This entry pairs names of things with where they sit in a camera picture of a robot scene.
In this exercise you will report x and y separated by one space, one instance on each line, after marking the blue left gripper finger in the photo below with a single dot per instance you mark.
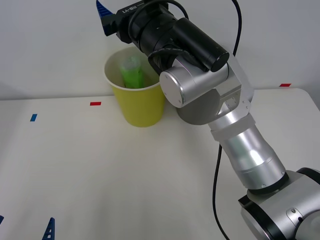
49 231
1 220

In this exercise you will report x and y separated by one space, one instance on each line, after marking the grey plastic bin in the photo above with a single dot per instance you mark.
195 116

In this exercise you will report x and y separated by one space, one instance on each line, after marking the green label plastic bottle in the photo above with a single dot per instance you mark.
131 73

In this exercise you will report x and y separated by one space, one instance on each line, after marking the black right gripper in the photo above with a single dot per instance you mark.
123 22

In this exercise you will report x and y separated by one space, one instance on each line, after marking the yellow-green plastic bin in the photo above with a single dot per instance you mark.
140 107

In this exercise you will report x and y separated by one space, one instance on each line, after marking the silver and black right arm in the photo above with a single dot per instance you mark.
250 150

